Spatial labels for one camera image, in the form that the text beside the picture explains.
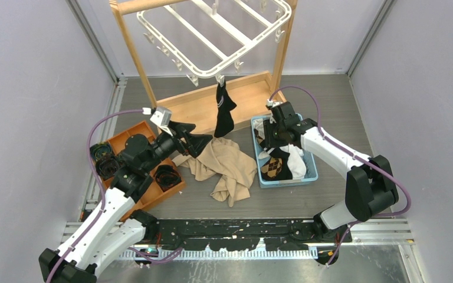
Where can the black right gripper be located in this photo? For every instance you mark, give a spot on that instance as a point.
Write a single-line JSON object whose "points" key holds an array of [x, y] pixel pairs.
{"points": [[269, 141]]}

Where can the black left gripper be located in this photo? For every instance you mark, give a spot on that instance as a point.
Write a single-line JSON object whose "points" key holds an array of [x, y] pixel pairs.
{"points": [[196, 142]]}

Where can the white plastic clip hanger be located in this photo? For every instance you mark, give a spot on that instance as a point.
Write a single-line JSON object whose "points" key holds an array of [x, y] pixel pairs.
{"points": [[214, 35]]}

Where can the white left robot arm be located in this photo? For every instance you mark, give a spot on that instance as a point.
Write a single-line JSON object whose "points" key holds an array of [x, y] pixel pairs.
{"points": [[92, 247]]}

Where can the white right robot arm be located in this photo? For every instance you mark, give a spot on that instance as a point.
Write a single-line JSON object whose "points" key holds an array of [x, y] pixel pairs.
{"points": [[367, 191]]}

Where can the wooden hanger stand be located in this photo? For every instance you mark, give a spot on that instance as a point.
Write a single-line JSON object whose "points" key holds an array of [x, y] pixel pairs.
{"points": [[199, 106]]}

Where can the brown argyle sock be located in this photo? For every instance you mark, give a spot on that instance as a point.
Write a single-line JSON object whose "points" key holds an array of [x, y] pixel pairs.
{"points": [[271, 169]]}

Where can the beige crumpled cloth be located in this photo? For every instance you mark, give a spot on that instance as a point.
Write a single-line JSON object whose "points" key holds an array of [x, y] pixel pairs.
{"points": [[224, 157]]}

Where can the rolled black sock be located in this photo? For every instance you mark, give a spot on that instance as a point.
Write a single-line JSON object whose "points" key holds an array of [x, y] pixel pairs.
{"points": [[167, 177]]}

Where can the light blue plastic basket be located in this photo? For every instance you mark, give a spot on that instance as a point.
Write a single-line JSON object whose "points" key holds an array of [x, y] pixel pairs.
{"points": [[308, 158]]}

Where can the orange compartment tray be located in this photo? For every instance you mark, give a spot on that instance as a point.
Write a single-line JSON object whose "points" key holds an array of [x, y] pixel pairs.
{"points": [[154, 194]]}

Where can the rolled dark green sock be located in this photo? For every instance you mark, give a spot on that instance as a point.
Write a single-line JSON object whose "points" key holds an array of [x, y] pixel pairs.
{"points": [[107, 166]]}

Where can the rolled dark patterned sock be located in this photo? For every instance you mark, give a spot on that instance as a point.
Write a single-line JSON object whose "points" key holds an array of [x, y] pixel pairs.
{"points": [[100, 150]]}

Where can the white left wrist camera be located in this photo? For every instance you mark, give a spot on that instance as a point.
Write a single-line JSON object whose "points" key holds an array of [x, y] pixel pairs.
{"points": [[160, 117]]}

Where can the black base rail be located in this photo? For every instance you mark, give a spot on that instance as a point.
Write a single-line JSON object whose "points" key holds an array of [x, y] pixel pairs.
{"points": [[277, 234]]}

